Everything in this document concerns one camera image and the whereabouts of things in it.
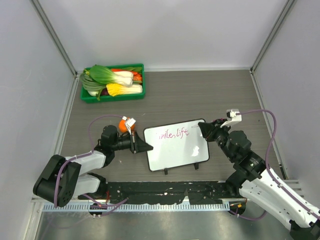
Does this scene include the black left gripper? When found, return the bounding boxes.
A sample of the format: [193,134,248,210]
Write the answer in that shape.
[111,129,152,153]

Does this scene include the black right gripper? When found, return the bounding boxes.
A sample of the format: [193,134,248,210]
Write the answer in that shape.
[198,118,236,161]

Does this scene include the small white whiteboard black frame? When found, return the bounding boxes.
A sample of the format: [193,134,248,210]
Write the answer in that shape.
[143,118,210,172]

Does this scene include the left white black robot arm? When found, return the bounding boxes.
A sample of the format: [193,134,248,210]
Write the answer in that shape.
[33,125,153,207]

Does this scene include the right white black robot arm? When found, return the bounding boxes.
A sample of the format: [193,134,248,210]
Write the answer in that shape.
[198,119,320,240]

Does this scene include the orange mandarin fruit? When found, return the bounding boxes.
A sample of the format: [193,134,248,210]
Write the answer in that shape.
[118,116,136,133]

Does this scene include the yellow white napa cabbage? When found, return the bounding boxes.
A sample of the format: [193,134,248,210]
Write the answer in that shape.
[106,83,143,97]

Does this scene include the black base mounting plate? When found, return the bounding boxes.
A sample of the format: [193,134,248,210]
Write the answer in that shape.
[89,181,243,205]

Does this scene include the green plastic vegetable tray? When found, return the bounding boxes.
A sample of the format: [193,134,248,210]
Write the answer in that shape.
[79,63,146,104]

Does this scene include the green long vegetable stalks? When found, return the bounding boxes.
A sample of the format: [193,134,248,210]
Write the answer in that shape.
[79,72,106,101]

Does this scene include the green white bok choy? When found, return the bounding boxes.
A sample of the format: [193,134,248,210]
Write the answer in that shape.
[88,65,133,87]

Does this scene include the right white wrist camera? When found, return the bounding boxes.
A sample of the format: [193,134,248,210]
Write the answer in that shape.
[220,109,242,128]

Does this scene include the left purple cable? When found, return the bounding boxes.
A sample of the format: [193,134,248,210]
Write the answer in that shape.
[53,114,130,217]

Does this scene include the white slotted cable duct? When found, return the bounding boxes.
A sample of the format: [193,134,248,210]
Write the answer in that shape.
[42,201,230,212]

